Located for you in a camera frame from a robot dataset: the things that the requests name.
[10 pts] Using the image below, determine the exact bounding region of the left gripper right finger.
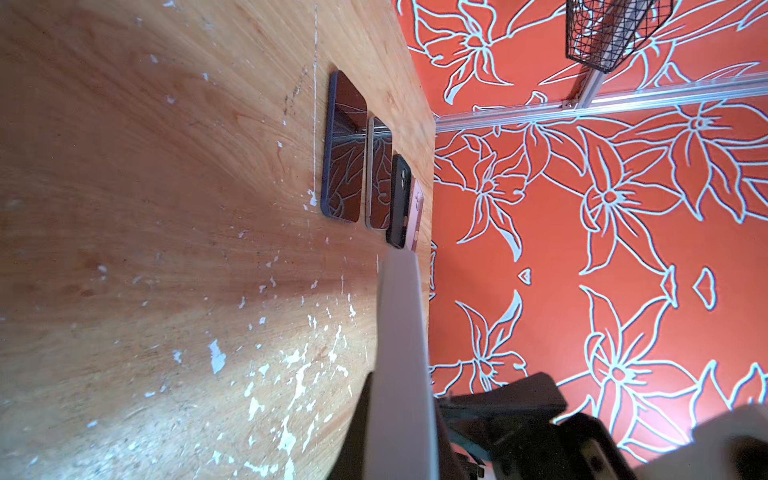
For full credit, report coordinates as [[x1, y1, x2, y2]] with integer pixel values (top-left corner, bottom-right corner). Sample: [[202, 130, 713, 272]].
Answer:
[[434, 399, 470, 480]]

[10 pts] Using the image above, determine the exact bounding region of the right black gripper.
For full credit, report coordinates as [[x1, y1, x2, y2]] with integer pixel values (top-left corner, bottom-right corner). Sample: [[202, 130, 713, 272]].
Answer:
[[439, 373, 636, 479]]

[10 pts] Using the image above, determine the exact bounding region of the black wire basket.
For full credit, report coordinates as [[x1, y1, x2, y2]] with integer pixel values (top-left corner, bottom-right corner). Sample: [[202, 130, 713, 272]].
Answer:
[[565, 0, 674, 74]]

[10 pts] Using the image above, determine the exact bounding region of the pink phone case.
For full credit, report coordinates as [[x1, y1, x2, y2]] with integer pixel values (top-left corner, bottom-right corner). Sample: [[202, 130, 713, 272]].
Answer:
[[405, 177, 425, 252]]

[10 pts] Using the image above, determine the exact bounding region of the phone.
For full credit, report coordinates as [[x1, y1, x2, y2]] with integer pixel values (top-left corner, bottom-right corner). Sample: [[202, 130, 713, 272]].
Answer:
[[363, 250, 439, 479], [321, 70, 368, 223], [365, 116, 393, 230]]

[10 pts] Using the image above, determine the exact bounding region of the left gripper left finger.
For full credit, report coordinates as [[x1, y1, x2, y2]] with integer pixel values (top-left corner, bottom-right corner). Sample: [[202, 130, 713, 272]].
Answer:
[[326, 371, 374, 480]]

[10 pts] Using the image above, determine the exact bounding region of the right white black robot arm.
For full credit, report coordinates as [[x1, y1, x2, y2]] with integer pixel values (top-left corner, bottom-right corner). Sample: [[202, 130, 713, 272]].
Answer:
[[437, 373, 767, 479]]

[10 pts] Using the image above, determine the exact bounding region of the dark phone case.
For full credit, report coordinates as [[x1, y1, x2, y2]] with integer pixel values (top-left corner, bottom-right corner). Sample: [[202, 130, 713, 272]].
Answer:
[[386, 154, 412, 249]]

